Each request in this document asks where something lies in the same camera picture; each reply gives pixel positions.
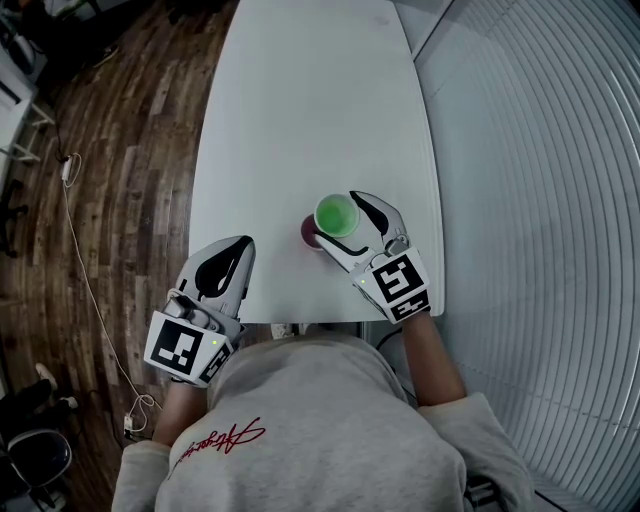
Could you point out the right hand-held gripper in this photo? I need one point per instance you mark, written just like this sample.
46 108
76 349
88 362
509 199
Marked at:
397 285

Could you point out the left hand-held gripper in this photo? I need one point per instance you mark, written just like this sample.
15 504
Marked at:
177 350

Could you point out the green plastic cup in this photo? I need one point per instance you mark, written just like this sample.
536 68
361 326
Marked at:
336 215

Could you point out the red plastic cup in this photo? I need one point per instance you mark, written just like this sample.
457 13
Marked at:
307 232

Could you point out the person's right forearm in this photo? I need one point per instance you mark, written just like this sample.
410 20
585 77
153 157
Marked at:
432 360

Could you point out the person's left forearm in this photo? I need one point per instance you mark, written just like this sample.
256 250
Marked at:
177 412

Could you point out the person's white shoe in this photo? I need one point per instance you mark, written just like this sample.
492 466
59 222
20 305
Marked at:
281 331

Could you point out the person's grey sweatshirt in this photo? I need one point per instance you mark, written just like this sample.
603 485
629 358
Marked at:
320 425

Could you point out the white venetian blinds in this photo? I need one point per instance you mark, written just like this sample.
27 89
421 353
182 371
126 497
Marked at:
550 250

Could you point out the white power strip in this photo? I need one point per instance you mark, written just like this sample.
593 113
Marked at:
70 170

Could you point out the black mesh office chair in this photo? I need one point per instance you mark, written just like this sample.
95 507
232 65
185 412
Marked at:
10 215

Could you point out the white stool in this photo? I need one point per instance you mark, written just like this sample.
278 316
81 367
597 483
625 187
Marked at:
22 130

